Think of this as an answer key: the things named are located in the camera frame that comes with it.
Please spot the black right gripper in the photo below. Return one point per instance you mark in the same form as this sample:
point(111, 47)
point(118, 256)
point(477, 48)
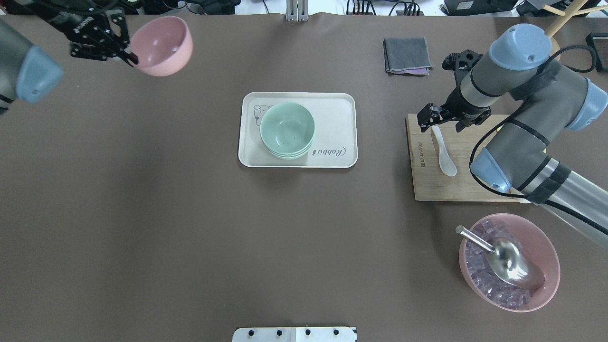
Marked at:
point(461, 108)

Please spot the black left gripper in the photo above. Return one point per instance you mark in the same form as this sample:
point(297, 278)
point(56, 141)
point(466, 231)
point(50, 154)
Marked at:
point(71, 26)

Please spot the small pink bowl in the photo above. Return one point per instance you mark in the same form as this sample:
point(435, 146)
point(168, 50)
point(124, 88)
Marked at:
point(163, 46)

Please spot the white ceramic spoon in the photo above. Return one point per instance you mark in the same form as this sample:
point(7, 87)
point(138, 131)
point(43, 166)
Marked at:
point(446, 164)

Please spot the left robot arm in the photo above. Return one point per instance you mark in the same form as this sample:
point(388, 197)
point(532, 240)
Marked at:
point(26, 71)

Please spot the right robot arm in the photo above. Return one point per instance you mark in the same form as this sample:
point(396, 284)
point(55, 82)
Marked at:
point(554, 97)

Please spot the large pink ice bowl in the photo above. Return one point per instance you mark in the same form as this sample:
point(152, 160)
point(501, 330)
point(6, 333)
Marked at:
point(535, 246)

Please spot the wooden cutting board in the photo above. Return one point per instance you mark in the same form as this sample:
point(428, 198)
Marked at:
point(429, 182)

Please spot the grey folded cloth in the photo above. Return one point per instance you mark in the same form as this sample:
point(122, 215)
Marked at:
point(407, 56)

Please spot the cream rabbit tray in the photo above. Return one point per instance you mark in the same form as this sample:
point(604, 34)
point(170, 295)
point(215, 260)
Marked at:
point(335, 145)

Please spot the wooden mug tree stand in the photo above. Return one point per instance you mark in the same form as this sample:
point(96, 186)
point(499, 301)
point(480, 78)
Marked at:
point(563, 16)

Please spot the green stacked bowls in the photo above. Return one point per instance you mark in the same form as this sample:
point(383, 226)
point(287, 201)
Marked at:
point(288, 130)

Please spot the metal scoop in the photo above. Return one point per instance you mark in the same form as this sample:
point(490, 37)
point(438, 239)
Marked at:
point(507, 261)

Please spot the aluminium frame post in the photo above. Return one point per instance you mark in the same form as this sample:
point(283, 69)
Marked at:
point(297, 10)

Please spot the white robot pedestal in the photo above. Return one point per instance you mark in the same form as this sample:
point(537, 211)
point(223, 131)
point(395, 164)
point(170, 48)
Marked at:
point(296, 334)

